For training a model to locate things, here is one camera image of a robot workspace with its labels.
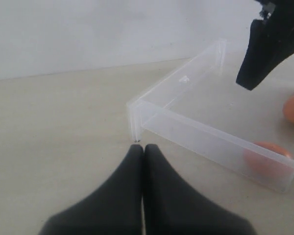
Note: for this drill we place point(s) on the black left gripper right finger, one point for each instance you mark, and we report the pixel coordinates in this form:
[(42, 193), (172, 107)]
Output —
[(173, 207)]

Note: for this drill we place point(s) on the clear plastic bin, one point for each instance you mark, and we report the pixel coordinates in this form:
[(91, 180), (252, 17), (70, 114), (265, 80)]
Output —
[(200, 107)]

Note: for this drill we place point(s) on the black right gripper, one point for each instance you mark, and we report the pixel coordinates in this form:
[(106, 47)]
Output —
[(271, 42)]

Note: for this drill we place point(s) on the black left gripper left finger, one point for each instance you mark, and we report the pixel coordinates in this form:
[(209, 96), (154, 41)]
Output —
[(112, 209)]

